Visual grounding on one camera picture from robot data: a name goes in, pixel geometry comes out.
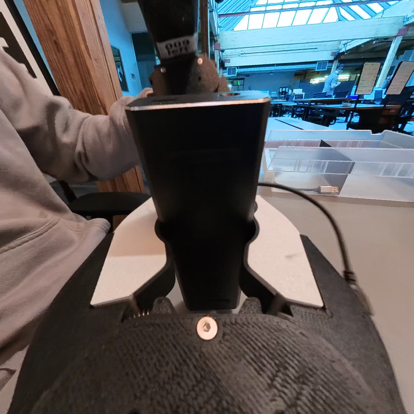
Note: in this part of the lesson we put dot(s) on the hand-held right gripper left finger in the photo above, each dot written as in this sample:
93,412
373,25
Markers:
129,258

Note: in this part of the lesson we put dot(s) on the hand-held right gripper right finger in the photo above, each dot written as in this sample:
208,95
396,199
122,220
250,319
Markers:
281,258

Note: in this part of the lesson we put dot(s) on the black multi-port USB hub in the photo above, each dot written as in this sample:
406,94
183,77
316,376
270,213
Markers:
200,194

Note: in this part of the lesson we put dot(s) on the clear plastic bin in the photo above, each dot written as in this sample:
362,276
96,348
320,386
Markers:
372,181

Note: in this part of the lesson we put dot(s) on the row of dark tables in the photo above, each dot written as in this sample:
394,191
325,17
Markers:
355,110

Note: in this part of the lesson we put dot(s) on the framed wall poster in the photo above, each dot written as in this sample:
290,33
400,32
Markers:
13,38

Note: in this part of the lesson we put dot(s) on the person's grey hoodie torso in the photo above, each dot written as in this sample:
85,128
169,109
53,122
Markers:
32,210

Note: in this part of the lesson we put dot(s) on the wooden post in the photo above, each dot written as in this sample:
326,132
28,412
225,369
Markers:
81,48

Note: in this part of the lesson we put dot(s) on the standing whiteboard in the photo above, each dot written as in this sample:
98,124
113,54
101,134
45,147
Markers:
401,77
368,77

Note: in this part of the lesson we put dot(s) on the dark wall picture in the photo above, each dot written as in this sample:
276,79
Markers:
119,69

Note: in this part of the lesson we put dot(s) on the person's left forearm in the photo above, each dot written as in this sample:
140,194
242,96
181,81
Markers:
97,139

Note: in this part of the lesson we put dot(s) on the black office chair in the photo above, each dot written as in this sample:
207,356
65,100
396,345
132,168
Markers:
106,203

